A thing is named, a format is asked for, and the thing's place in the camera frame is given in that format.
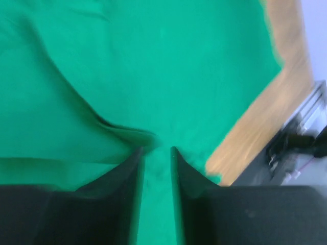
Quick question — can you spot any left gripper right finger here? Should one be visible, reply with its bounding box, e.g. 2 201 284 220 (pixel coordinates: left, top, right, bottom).
171 147 326 244

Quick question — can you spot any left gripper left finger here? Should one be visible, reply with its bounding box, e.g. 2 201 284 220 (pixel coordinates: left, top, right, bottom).
1 148 143 244

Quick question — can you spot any green t shirt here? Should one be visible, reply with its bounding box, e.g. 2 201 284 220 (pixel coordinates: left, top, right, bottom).
1 1 281 244

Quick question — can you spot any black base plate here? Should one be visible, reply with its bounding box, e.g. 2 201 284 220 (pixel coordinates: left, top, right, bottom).
232 122 326 186

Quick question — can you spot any aluminium frame rail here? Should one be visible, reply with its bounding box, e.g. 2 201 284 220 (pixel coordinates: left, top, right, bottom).
295 80 326 137

